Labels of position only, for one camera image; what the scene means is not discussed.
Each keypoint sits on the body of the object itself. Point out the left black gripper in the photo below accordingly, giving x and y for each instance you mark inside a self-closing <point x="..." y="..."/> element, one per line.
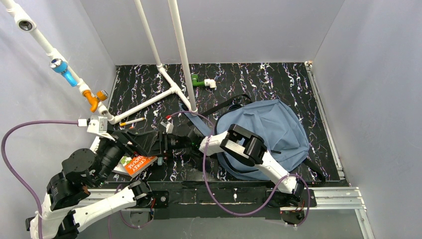
<point x="119" y="143"/>

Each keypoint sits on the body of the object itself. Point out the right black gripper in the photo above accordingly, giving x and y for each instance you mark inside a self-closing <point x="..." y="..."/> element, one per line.
<point x="165" y="143"/>

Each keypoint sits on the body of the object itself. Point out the orange green treehouse book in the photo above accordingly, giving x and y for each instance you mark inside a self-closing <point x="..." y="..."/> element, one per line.
<point x="133" y="166"/>

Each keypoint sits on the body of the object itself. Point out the blue student backpack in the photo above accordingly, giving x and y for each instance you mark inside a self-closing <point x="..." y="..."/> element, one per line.
<point x="273" y="120"/>

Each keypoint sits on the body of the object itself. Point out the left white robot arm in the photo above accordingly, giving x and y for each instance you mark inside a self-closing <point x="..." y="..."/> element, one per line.
<point x="59" y="216"/>

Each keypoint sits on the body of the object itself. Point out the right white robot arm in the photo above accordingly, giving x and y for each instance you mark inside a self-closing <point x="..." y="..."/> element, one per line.
<point x="245" y="147"/>

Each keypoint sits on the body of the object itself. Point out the teal white stapler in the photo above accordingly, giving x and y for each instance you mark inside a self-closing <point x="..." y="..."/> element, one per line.
<point x="160" y="161"/>

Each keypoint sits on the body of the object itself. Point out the white vertical pvc pipe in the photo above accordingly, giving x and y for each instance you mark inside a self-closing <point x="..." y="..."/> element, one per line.
<point x="177" y="25"/>

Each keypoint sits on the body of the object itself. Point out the white book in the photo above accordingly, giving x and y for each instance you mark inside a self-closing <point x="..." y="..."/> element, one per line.
<point x="95" y="144"/>

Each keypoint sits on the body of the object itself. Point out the orange plastic tap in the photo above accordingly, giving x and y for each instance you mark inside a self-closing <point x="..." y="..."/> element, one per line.
<point x="94" y="101"/>

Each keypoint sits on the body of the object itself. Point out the green plastic tap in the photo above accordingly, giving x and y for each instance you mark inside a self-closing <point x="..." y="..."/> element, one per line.
<point x="196" y="82"/>

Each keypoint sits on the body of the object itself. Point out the thin white rear pipe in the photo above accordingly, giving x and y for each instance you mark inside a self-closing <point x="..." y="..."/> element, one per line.
<point x="148" y="33"/>

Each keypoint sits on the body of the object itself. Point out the blue plastic tap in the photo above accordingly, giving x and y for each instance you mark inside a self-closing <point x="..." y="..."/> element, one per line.
<point x="61" y="67"/>

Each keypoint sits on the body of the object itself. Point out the white slanted pvc pipe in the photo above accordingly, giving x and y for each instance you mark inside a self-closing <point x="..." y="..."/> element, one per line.
<point x="26" y="24"/>

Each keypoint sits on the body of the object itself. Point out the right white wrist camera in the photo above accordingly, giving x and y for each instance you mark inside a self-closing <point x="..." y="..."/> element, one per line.
<point x="167" y="124"/>

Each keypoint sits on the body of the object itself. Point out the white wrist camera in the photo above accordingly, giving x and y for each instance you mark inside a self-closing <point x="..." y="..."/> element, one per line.
<point x="167" y="124"/>
<point x="96" y="125"/>

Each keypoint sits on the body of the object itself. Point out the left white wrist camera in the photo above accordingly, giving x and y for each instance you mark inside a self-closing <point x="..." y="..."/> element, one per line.
<point x="96" y="125"/>

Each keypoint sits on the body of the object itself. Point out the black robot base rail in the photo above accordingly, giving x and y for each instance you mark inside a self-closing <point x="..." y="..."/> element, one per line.
<point x="190" y="199"/>

